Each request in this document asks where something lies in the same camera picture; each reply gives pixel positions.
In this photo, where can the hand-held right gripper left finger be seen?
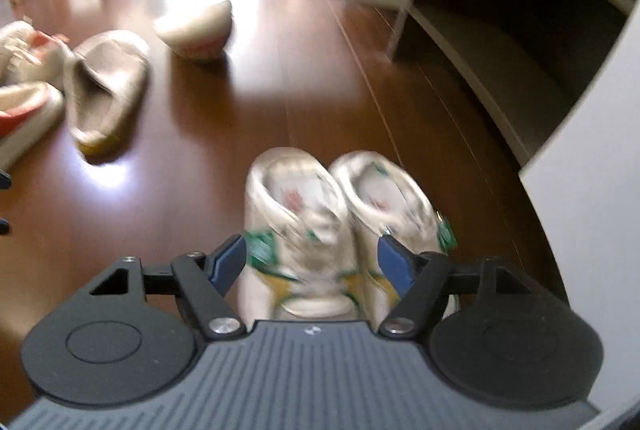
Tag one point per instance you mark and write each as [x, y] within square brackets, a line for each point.
[229, 260]

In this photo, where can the beige slipper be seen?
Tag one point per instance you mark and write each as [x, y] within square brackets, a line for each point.
[107, 80]
[197, 27]

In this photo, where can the red fleece-lined shoe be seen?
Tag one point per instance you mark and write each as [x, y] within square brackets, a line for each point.
[25, 115]
[30, 52]

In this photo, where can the white shoe cabinet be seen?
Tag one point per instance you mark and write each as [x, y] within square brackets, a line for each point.
[500, 35]

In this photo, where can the white sneaker with green print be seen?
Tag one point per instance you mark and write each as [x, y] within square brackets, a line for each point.
[295, 210]
[385, 195]

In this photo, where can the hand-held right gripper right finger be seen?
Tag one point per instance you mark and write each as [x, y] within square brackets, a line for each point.
[395, 262]

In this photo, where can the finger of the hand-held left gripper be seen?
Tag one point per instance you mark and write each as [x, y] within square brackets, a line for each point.
[4, 181]
[3, 226]

